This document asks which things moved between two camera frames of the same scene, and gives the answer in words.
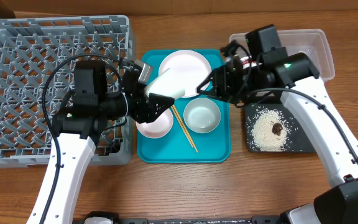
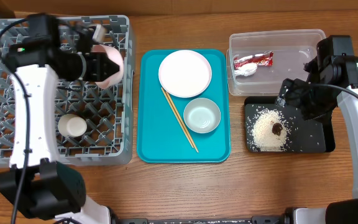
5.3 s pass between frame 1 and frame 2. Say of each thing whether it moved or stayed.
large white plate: stayed
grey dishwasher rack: stayed
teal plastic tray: stayed
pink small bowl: moved
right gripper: moved
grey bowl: stayed
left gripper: moved
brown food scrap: stayed
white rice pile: stayed
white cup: moved
